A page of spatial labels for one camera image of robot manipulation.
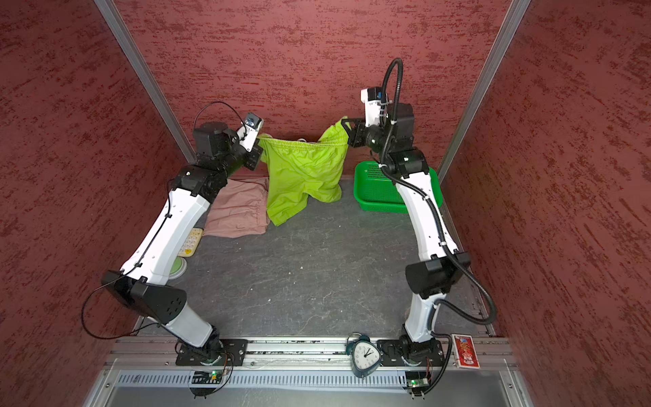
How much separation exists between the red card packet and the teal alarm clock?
8.9 inches

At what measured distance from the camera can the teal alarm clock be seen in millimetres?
696

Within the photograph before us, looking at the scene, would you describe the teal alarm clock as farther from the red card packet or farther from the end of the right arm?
the end of the right arm
